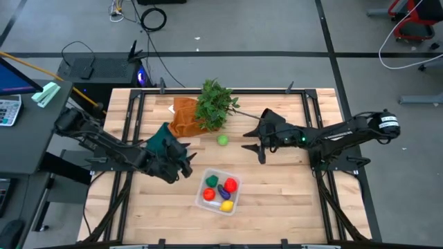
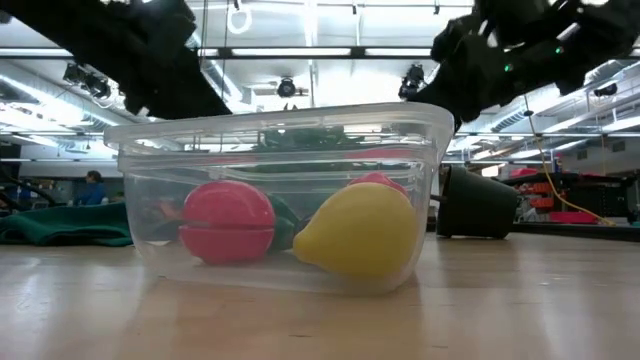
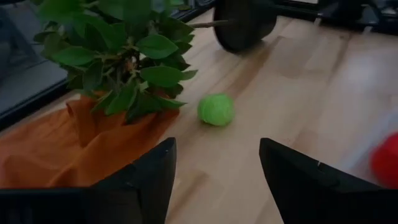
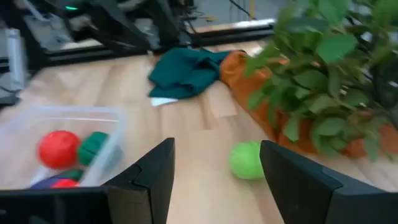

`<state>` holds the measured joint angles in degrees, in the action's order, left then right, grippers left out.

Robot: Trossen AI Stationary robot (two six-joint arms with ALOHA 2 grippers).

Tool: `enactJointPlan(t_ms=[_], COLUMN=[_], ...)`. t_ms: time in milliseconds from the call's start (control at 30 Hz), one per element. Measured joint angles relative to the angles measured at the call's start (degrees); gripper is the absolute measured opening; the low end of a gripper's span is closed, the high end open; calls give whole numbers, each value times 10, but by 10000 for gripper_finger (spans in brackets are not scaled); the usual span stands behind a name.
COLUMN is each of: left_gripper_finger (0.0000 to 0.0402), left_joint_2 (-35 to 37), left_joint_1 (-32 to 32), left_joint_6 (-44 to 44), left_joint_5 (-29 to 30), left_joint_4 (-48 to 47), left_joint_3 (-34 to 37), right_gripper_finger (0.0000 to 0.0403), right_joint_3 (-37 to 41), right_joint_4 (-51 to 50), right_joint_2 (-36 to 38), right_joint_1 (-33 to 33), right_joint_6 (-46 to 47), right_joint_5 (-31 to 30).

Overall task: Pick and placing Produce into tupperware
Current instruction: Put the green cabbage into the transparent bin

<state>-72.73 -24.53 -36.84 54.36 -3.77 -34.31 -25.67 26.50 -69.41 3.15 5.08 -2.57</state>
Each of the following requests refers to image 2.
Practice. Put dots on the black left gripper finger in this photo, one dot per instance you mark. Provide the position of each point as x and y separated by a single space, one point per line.
190 95

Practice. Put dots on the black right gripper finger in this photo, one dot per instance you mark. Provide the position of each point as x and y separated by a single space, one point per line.
465 90

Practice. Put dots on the red whole toy tomato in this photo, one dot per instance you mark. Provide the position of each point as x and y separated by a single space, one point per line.
377 178

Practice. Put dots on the red sliced toy tomato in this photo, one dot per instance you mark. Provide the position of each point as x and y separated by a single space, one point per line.
225 215

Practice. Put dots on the dark green toy pepper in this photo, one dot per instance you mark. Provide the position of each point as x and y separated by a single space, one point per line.
282 225

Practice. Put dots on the clear plastic container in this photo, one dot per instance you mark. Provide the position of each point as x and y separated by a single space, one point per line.
150 265

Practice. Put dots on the yellow toy lemon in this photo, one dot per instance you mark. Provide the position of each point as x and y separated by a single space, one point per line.
360 235

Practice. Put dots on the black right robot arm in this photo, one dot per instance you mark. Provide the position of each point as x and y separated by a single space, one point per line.
600 30

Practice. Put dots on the black ceiling dome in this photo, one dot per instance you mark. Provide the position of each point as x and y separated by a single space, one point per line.
605 91

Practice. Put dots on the red flat lid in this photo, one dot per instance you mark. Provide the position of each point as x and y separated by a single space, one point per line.
525 173

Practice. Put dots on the black plant pot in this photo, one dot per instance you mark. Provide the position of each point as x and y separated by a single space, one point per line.
475 205

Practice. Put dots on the green artificial plant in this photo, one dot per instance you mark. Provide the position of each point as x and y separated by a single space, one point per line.
310 137

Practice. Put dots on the orange storage bins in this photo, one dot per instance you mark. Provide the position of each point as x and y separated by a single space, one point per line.
542 200

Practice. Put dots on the person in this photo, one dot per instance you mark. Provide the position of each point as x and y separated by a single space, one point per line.
92 192

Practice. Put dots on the red storage bin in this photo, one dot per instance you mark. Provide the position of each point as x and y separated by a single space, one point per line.
572 218

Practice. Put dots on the dark teal green cloth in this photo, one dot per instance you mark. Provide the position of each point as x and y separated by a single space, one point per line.
65 225

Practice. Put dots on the black background shelf table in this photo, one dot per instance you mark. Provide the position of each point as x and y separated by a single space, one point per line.
600 234

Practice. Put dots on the black round ceiling camera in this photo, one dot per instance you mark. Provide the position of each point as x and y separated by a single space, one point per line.
286 88

